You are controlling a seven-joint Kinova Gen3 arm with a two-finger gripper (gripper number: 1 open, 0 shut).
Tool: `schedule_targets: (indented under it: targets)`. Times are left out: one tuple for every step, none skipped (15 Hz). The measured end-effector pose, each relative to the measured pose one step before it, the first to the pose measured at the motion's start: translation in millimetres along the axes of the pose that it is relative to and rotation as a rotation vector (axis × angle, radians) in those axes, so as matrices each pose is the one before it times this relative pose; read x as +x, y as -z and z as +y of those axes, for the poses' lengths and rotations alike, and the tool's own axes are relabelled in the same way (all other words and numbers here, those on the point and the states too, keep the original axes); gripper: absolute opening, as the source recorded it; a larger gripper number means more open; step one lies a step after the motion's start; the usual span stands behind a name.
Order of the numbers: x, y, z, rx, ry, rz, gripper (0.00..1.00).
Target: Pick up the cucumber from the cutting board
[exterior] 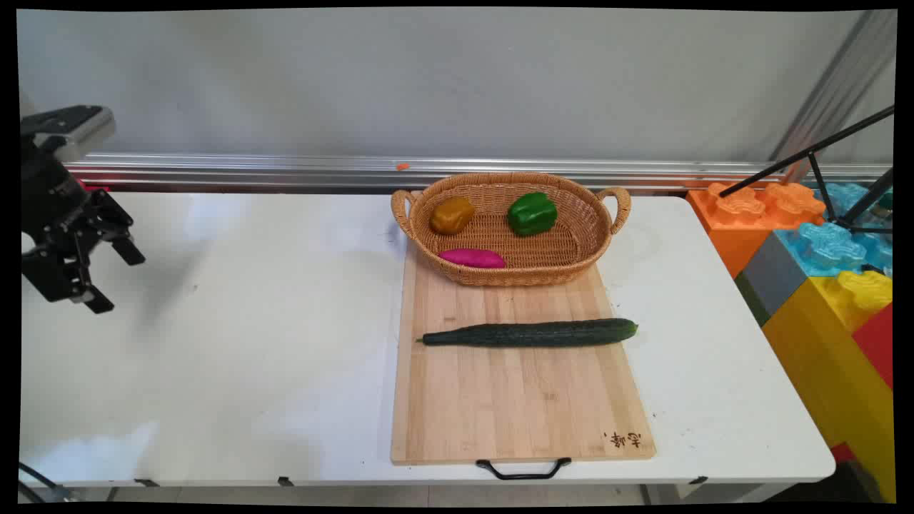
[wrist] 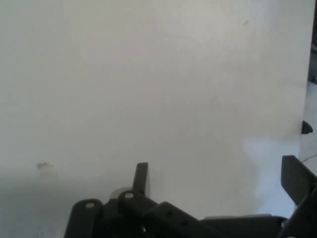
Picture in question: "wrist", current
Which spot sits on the black table edge clip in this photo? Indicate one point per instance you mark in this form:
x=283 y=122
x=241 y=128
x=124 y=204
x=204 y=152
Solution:
x=306 y=127

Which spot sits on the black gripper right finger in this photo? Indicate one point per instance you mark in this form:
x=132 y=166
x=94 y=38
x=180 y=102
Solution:
x=299 y=183

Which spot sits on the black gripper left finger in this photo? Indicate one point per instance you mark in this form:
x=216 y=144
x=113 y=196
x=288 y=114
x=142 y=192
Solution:
x=138 y=213

